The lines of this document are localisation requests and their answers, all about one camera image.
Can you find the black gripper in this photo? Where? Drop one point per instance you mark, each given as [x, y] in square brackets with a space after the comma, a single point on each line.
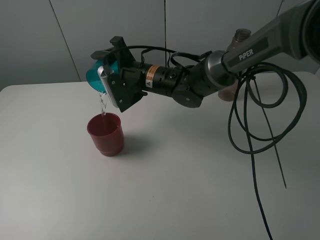
[132, 73]

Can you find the teal translucent plastic cup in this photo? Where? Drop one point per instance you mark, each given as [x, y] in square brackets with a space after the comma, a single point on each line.
[94, 78]

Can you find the transparent grey plastic bottle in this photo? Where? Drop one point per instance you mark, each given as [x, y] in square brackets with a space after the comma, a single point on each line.
[228, 94]

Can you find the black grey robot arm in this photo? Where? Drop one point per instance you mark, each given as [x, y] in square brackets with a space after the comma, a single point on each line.
[295, 32]

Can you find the red plastic cup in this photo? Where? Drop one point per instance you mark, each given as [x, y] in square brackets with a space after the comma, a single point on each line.
[107, 134]

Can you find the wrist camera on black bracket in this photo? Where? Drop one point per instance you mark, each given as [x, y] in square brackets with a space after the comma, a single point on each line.
[119, 97]

